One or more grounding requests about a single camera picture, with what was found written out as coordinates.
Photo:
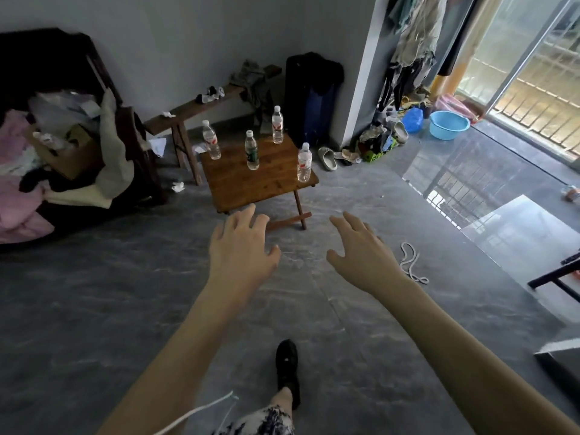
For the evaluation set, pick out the tan curtain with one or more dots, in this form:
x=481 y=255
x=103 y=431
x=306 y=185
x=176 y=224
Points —
x=487 y=22

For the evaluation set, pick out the blue plastic bag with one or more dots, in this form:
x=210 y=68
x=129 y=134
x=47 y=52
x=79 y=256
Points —
x=413 y=119

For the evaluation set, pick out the white and navy socks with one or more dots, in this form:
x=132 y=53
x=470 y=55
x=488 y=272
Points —
x=210 y=94

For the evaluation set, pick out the green label water bottle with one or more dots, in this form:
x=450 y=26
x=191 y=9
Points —
x=252 y=150

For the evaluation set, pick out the wooden folding table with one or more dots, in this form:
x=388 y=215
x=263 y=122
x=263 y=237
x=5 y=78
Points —
x=253 y=185

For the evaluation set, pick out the person's left forearm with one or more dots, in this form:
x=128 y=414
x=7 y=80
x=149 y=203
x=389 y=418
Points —
x=181 y=366

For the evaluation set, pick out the hanging clothes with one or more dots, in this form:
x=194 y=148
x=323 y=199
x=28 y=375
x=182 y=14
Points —
x=412 y=45

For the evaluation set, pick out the heap of white crumpled sheets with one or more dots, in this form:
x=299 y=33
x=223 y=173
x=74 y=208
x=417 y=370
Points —
x=59 y=108

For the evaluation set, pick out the cream cushion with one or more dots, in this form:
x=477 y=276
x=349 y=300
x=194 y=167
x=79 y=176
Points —
x=113 y=167

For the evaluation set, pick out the black shoe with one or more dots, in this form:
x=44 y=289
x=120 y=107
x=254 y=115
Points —
x=287 y=371

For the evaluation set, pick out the red label water bottle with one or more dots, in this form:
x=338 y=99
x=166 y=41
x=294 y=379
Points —
x=211 y=140
x=304 y=163
x=277 y=125

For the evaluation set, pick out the clear bag of socks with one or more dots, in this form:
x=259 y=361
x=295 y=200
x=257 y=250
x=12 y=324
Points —
x=199 y=148

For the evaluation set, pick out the dark blue suitcase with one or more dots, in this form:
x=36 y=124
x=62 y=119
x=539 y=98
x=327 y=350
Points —
x=324 y=117

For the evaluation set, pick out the pink plastic basin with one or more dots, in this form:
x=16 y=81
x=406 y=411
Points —
x=453 y=104

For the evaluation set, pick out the black jacket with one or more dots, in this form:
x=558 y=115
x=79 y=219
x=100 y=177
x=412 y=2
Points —
x=312 y=72

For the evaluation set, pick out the pile of clothes and shoes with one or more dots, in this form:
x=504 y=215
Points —
x=376 y=140

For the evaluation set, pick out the crumpled white tissue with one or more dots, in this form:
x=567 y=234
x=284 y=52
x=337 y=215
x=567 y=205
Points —
x=177 y=187
x=168 y=115

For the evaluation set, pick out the long wooden bench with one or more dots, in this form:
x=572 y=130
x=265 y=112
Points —
x=186 y=110

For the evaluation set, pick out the gray slipper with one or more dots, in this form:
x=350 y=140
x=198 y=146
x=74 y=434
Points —
x=327 y=158

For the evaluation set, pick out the pink blanket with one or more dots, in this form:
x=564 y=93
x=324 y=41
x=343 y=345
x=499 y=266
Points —
x=18 y=212

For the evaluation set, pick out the small dark stool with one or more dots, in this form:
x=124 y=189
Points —
x=550 y=278

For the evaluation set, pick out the person's leg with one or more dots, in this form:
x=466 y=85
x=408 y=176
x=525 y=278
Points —
x=284 y=398

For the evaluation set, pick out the gray clothes heap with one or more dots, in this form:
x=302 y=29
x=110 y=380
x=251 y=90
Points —
x=251 y=83

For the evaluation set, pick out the person's right hand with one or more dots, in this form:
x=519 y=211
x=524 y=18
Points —
x=367 y=262

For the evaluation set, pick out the glass sliding door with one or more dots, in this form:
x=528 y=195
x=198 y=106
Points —
x=521 y=49

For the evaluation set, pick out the crumpled clear plastic bottle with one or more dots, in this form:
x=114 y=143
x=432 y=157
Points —
x=47 y=141

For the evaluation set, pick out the person's left hand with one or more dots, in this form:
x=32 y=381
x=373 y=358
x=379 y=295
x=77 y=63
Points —
x=242 y=253

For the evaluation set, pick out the blue plastic basin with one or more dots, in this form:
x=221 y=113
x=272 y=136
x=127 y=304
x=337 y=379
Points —
x=448 y=125

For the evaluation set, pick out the brown cardboard box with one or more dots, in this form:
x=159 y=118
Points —
x=72 y=163

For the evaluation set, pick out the person's right forearm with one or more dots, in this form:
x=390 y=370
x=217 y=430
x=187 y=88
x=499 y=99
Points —
x=476 y=357

